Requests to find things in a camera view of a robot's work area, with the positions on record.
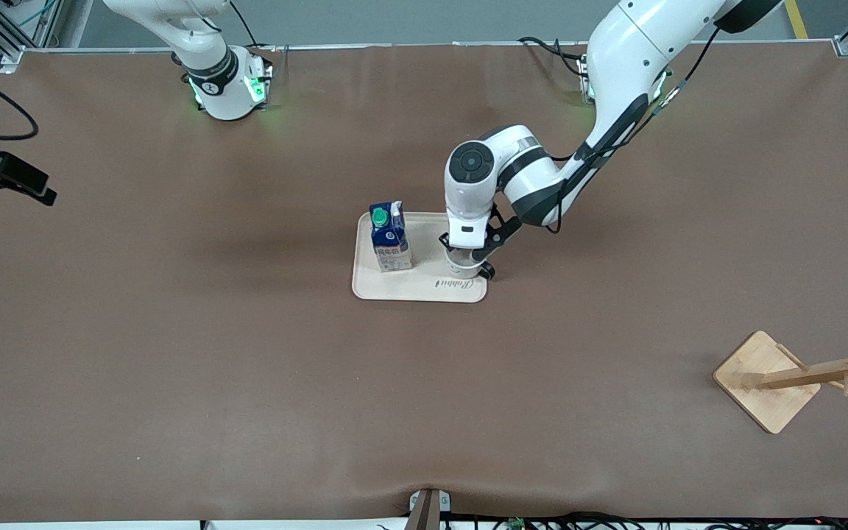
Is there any white cup black handle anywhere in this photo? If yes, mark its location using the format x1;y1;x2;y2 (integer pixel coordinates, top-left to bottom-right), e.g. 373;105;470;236
439;234;485;279

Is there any blue white milk carton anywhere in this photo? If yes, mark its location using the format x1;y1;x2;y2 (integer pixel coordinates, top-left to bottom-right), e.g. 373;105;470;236
370;201;413;273

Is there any wooden cup rack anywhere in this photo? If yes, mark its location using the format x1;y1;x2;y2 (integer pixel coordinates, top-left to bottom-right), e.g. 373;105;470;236
713;324;848;435

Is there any white rectangular tray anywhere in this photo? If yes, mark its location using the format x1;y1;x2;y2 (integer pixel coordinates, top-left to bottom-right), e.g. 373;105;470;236
352;212;487;303

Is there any black left arm base cable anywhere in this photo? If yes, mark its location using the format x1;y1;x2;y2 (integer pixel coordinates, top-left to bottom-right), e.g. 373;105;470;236
518;37;587;76

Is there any black arm base cable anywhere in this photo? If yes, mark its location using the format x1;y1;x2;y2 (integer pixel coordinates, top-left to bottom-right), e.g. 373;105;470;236
229;0;261;49
518;37;587;76

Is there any black right arm base cable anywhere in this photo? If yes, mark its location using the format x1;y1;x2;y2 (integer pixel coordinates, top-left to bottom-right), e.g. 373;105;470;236
229;0;261;49

